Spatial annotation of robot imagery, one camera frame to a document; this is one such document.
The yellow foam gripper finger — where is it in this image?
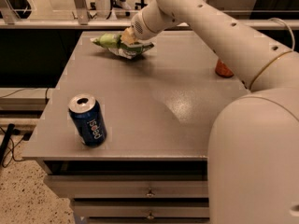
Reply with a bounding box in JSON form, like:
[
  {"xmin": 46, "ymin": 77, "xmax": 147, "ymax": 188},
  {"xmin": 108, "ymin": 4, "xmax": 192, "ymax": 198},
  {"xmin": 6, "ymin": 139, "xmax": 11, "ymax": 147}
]
[{"xmin": 121, "ymin": 27, "xmax": 138, "ymax": 45}]

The green jalapeno chip bag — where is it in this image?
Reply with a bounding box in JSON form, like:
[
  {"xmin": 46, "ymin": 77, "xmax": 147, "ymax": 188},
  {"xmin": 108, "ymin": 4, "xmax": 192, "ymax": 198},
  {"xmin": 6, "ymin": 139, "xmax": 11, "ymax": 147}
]
[{"xmin": 91, "ymin": 33, "xmax": 154, "ymax": 60}]

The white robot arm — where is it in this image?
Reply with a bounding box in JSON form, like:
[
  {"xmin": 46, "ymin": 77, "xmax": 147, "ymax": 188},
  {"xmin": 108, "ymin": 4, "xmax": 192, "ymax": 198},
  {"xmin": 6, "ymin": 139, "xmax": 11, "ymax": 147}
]
[{"xmin": 124, "ymin": 0, "xmax": 299, "ymax": 224}]

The grey drawer cabinet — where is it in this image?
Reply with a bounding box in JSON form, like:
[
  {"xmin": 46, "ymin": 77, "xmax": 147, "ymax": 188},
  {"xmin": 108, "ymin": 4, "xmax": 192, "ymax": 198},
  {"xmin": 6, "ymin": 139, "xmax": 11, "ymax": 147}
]
[{"xmin": 23, "ymin": 31, "xmax": 246, "ymax": 224}]

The blue Pepsi can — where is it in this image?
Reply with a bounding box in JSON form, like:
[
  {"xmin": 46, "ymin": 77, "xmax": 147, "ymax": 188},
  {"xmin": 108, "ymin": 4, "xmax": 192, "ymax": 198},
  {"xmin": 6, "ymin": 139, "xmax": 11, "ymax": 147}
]
[{"xmin": 68, "ymin": 93, "xmax": 107, "ymax": 147}]

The orange Coca-Cola can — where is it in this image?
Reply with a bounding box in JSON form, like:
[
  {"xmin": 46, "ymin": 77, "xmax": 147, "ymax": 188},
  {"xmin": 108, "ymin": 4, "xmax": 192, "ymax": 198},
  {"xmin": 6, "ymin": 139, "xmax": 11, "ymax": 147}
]
[{"xmin": 215, "ymin": 60, "xmax": 234, "ymax": 78}]

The metal railing with glass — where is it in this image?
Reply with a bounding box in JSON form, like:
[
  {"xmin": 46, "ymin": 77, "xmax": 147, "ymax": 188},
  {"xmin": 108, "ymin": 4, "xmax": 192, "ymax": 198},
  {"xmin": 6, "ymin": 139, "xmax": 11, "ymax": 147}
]
[{"xmin": 0, "ymin": 0, "xmax": 299, "ymax": 31}]

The upper grey drawer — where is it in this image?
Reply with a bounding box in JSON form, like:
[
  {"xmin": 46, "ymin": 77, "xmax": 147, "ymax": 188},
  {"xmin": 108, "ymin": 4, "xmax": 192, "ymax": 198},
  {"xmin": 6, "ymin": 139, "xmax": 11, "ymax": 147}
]
[{"xmin": 44, "ymin": 175, "xmax": 208, "ymax": 199}]

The grey drawer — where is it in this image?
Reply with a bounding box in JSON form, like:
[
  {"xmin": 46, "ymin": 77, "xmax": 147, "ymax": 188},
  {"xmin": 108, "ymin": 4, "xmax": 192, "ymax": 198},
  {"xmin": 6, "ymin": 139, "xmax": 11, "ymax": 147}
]
[
  {"xmin": 71, "ymin": 199, "xmax": 209, "ymax": 218},
  {"xmin": 44, "ymin": 175, "xmax": 208, "ymax": 199}
]

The lower grey drawer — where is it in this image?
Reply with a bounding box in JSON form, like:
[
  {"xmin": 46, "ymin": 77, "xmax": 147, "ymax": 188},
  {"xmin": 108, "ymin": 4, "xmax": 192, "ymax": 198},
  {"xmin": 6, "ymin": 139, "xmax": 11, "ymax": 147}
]
[{"xmin": 71, "ymin": 199, "xmax": 209, "ymax": 218}]

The black floor cable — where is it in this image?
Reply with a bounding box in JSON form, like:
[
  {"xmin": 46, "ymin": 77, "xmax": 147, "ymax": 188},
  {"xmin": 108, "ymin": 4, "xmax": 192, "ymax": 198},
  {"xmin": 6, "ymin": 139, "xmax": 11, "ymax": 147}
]
[{"xmin": 0, "ymin": 123, "xmax": 32, "ymax": 169}]

